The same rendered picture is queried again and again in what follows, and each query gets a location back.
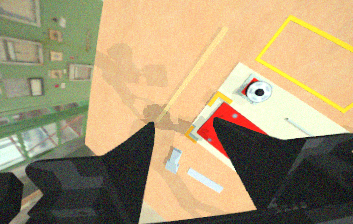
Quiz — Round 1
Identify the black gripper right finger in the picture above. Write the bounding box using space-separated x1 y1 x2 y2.
213 117 353 209

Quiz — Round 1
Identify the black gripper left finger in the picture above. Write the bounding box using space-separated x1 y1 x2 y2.
25 122 155 224

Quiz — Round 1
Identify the yellow rectangular outline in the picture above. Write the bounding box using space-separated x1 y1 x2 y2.
255 15 353 113

